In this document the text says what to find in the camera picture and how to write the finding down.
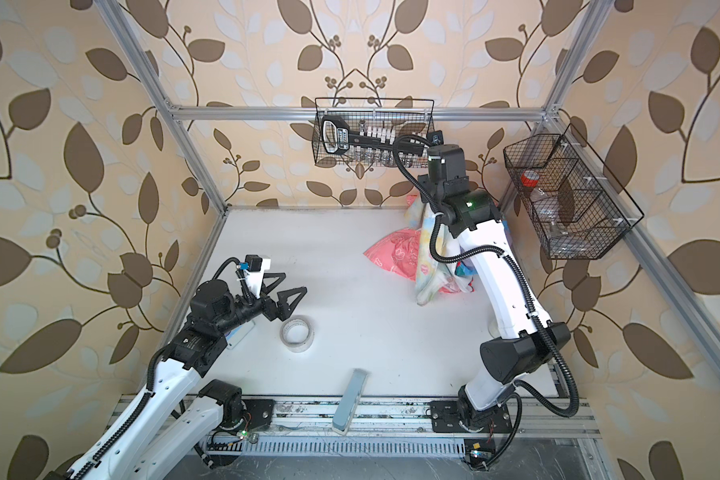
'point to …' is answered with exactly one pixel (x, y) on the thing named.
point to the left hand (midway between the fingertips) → (295, 282)
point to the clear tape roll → (297, 333)
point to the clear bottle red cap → (551, 215)
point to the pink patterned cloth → (398, 251)
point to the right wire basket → (580, 210)
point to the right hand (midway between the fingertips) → (444, 175)
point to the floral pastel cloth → (432, 273)
